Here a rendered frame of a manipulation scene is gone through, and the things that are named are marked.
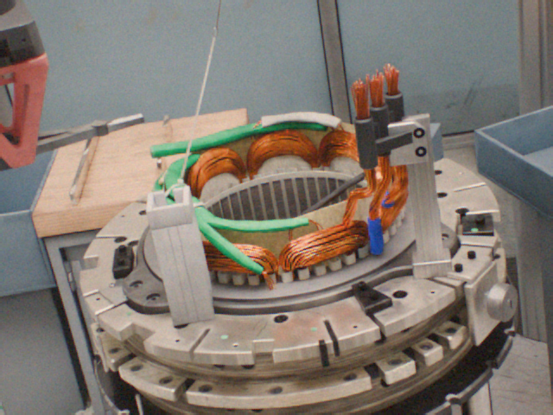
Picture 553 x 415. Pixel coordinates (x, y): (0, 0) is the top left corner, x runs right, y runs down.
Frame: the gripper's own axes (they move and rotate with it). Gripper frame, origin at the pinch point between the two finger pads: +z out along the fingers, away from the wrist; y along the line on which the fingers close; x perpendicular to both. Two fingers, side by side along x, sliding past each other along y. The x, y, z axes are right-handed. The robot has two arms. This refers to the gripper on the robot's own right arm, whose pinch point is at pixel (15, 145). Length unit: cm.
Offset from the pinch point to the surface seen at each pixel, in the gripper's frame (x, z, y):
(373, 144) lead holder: 20.1, 1.1, 13.5
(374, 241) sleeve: 20.5, 10.1, 10.1
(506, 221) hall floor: 124, 129, -159
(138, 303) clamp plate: 4.3, 11.8, 4.9
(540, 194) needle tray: 40.1, 18.7, -1.5
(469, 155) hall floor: 138, 131, -203
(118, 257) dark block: 4.4, 11.6, -1.8
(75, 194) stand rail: 4.0, 15.0, -21.8
